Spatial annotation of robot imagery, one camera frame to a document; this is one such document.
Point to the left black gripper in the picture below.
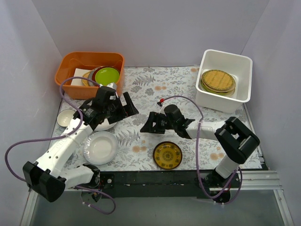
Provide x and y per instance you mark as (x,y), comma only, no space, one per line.
(119,109)

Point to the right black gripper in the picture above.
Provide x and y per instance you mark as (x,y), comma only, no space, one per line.
(159,122)

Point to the white scalloped plate back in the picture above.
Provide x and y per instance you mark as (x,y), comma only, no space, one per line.
(104,126)

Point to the white scalloped plate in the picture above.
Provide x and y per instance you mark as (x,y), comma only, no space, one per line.
(100,148)
(104,126)

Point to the yellow brown patterned plate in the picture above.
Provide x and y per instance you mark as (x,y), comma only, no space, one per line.
(167,155)

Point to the white scalloped plate front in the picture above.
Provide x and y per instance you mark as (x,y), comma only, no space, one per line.
(100,148)

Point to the green polka dot plate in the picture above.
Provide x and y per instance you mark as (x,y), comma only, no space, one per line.
(218,93)

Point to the beige green leaf plate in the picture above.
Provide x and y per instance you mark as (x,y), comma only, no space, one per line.
(233,87)

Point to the woven bamboo tray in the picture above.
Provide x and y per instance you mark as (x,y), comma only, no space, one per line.
(217,80)

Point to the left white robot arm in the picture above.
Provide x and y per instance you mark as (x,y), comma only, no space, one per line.
(61,155)

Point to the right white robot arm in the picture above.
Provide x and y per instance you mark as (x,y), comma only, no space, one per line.
(237,140)

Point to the lime green plate in bin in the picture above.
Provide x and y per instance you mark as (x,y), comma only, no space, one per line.
(106,75)

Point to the grey plate in bin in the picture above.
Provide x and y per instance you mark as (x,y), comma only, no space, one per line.
(90,77)

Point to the dark brown plate in bin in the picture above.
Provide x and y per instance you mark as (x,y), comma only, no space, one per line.
(93,76)

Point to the woven plate in bin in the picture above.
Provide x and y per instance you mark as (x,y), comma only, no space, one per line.
(85,82)

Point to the orange plastic bin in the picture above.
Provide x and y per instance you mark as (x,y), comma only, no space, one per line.
(88,61)

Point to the white plastic bin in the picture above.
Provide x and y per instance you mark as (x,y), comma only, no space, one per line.
(239,67)

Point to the floral patterned table mat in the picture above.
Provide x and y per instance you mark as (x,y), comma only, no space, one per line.
(146,86)

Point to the white paper sheet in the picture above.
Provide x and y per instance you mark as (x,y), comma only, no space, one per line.
(79,73)

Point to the white dark-rimmed bowl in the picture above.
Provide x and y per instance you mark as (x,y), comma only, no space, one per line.
(64,117)

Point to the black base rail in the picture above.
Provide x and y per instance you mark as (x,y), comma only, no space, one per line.
(124,184)

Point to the aluminium frame rail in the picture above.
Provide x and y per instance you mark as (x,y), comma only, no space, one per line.
(258,201)

